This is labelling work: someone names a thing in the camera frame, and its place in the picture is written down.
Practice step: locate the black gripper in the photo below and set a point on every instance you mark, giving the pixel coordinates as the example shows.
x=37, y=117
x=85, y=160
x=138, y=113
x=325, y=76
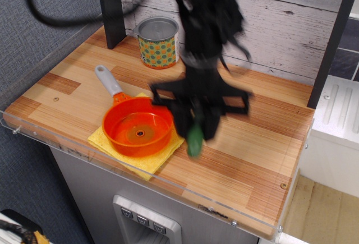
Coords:
x=201, y=91

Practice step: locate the green toy cucumber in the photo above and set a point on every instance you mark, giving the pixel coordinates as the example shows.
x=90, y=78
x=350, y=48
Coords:
x=195, y=140

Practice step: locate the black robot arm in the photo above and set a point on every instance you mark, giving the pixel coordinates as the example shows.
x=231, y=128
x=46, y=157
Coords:
x=208, y=25

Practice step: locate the yellow folded cloth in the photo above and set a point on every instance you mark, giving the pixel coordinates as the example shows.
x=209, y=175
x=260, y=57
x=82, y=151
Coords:
x=144, y=166

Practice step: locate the patterned tin can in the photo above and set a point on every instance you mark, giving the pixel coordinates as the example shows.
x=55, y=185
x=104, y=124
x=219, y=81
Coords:
x=158, y=42

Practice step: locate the grey toy fridge cabinet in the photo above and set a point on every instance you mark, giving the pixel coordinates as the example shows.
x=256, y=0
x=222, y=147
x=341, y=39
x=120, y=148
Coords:
x=93, y=188

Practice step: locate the silver dispenser button panel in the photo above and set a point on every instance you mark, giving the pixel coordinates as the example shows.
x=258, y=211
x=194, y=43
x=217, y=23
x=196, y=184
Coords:
x=139, y=224

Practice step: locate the white toy sink unit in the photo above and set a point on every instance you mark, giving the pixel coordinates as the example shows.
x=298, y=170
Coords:
x=330, y=156

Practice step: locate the clear acrylic front guard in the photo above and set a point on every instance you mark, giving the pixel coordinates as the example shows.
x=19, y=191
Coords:
x=244, y=175

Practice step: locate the yellow object at corner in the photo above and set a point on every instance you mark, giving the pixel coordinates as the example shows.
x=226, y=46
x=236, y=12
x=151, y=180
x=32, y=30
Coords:
x=36, y=237

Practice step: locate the orange pan with grey handle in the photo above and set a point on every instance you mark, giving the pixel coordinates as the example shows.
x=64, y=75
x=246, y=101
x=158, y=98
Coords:
x=134, y=125

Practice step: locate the black left upright post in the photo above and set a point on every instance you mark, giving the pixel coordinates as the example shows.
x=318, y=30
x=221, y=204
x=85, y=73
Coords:
x=113, y=21

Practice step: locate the black upright post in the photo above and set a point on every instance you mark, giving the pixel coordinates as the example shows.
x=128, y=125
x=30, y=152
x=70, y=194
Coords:
x=333, y=43
x=113, y=21

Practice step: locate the black right upright post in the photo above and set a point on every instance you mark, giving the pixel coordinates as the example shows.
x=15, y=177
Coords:
x=333, y=43

